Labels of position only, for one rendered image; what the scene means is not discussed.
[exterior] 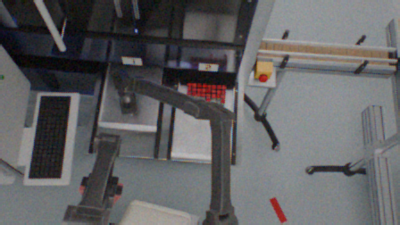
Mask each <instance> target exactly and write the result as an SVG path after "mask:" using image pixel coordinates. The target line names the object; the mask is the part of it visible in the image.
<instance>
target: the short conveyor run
mask: <svg viewBox="0 0 400 225"><path fill-rule="evenodd" d="M288 35H289V30H288V29H286V30H285V33H284V34H283V36H282V38H281V40H279V39H272V38H263V39H262V42H261V46H260V48H259V52H258V54H257V56H256V57H264V58H272V59H273V67H275V71H290V72H305V73H320V74H328V75H344V76H351V77H367V78H375V79H388V78H389V77H390V76H391V75H392V74H393V73H394V72H395V71H396V67H395V63H396V61H397V60H395V57H394V52H395V50H396V49H395V48H393V47H379V46H363V41H364V40H365V39H366V36H365V35H362V38H359V40H358V41H357V43H356V44H355V45H349V44H344V45H341V44H333V43H318V42H311V41H295V40H287V39H288Z"/></svg>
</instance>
